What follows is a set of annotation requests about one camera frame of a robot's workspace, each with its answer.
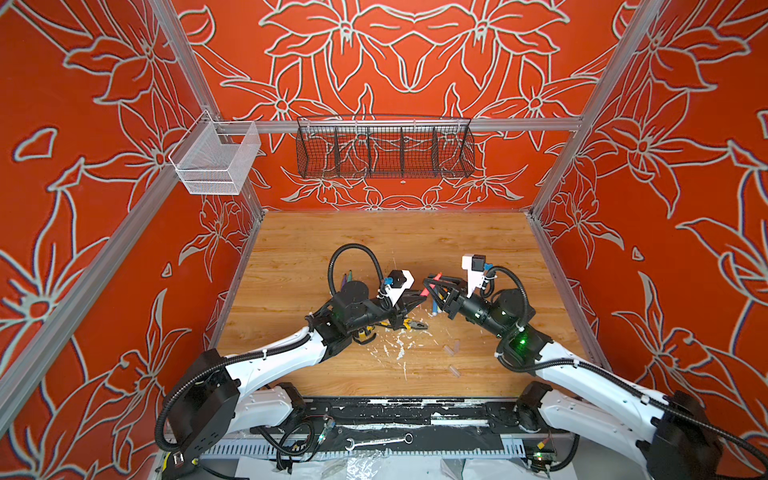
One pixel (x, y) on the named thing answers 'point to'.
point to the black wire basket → (385, 147)
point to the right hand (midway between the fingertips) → (423, 282)
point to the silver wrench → (408, 439)
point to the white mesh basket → (215, 157)
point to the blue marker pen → (435, 306)
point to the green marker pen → (350, 276)
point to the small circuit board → (538, 459)
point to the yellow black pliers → (409, 324)
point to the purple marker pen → (344, 280)
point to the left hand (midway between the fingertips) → (423, 293)
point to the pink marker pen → (425, 292)
